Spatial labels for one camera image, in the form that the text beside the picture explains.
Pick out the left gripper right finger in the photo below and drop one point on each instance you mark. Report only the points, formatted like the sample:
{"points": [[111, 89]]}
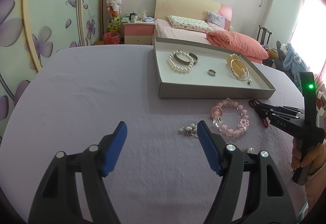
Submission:
{"points": [[267, 201]]}

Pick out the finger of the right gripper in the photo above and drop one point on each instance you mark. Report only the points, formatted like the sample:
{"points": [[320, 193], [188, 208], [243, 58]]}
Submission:
{"points": [[284, 109], [265, 116]]}

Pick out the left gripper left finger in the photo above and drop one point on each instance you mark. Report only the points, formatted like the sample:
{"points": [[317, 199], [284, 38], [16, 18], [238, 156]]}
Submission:
{"points": [[56, 199]]}

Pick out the pearl earring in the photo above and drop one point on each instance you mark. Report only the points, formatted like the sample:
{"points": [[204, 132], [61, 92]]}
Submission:
{"points": [[248, 150]]}

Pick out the grey cardboard jewelry tray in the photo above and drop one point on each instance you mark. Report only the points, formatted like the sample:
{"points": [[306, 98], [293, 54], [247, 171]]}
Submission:
{"points": [[211, 78]]}

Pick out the person's right hand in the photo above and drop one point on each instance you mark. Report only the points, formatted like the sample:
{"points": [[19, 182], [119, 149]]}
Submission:
{"points": [[315, 157]]}

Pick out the blue plush robe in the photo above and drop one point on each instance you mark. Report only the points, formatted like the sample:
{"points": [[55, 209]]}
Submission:
{"points": [[289, 62]]}

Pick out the amber yellow bangle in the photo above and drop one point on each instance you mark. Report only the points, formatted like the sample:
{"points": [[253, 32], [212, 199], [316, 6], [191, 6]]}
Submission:
{"points": [[235, 65]]}

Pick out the pink curtain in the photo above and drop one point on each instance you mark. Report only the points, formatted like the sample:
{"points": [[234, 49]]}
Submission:
{"points": [[311, 32]]}

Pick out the folded coral duvet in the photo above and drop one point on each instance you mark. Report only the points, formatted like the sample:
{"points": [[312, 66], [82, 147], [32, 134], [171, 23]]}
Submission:
{"points": [[237, 42]]}

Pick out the dark wooden chair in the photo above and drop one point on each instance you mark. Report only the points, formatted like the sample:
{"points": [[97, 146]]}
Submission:
{"points": [[263, 36]]}

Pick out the dark metal cuff bangle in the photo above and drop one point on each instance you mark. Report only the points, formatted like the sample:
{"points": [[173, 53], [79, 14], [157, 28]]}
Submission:
{"points": [[185, 58]]}

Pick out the pink patterned pillow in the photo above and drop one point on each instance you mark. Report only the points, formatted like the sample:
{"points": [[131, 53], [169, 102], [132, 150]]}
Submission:
{"points": [[215, 20]]}

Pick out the purple table cloth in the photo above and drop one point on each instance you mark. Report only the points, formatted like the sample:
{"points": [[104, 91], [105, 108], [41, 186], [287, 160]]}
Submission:
{"points": [[79, 96]]}

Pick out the floral white pillow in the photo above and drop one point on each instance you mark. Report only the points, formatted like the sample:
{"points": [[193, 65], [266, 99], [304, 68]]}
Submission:
{"points": [[189, 24]]}

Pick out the bed with pink sheet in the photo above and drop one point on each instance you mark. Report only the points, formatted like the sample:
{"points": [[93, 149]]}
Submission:
{"points": [[164, 29]]}

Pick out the beige pink headboard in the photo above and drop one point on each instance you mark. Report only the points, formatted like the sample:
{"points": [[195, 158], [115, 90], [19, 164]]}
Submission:
{"points": [[194, 9]]}

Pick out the pink beige nightstand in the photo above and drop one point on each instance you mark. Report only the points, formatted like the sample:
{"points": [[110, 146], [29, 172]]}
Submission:
{"points": [[138, 33]]}

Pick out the white mug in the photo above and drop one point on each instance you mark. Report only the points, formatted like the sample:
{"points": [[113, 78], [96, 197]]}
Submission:
{"points": [[133, 17]]}

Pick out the cardboard box on floor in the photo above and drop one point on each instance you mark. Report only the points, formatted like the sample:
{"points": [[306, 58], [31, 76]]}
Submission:
{"points": [[100, 42]]}

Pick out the red lined waste bin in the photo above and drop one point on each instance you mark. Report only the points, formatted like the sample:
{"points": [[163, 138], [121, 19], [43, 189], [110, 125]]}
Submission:
{"points": [[111, 38]]}

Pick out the plush toy display tube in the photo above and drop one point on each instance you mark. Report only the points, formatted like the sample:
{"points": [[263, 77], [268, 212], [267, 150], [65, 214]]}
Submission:
{"points": [[113, 15]]}

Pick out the floral sliding wardrobe doors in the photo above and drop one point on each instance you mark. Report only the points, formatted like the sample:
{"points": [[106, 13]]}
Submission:
{"points": [[32, 32]]}

